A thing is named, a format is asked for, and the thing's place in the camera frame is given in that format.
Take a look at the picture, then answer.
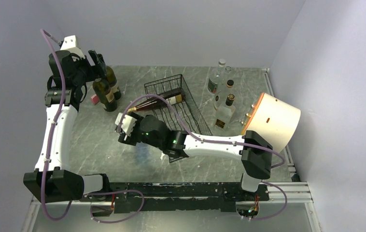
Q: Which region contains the blue clear glass bottle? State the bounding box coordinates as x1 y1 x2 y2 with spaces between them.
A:
135 143 151 167

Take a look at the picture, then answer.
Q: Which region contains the dark green black-capped bottle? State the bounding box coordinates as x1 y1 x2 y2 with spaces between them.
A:
98 54 122 100

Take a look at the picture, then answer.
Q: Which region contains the green bottle silver cap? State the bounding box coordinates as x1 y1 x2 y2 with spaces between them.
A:
92 78 117 112

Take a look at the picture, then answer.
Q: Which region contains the clear bottle orange black label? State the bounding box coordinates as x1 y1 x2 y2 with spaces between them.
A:
214 94 236 130

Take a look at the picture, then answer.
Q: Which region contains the clear bottle white label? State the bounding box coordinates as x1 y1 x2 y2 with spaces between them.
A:
213 79 234 111

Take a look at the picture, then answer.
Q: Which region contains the frosted clear slim bottle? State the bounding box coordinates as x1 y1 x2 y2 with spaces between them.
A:
207 58 226 94

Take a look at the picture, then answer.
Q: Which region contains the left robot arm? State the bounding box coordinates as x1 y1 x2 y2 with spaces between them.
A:
23 50 112 203

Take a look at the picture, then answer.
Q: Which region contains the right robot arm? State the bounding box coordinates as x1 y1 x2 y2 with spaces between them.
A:
88 50 279 200

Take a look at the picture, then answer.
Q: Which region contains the dark red gold-capped bottle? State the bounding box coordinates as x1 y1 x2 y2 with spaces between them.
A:
127 88 185 112

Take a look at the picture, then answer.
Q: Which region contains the pink rectangular eraser block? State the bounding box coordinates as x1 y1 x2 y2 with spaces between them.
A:
90 94 100 105

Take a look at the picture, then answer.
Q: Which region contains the beige cylindrical lamp shade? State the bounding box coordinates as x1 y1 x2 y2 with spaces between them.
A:
240 92 301 152

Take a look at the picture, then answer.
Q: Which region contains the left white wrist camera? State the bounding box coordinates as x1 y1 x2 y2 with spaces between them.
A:
60 35 85 58

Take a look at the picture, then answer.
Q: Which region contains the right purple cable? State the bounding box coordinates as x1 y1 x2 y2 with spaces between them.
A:
115 94 288 221

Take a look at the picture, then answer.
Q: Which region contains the purple cable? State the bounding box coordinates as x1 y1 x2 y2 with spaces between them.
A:
115 94 288 221
40 29 73 221

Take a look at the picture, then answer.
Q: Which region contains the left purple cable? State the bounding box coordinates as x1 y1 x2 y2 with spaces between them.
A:
40 29 73 221

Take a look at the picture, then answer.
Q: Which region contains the black wire wine rack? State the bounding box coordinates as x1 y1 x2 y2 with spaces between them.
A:
144 74 213 163

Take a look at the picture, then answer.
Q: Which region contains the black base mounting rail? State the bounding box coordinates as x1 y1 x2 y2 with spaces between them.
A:
85 182 269 214

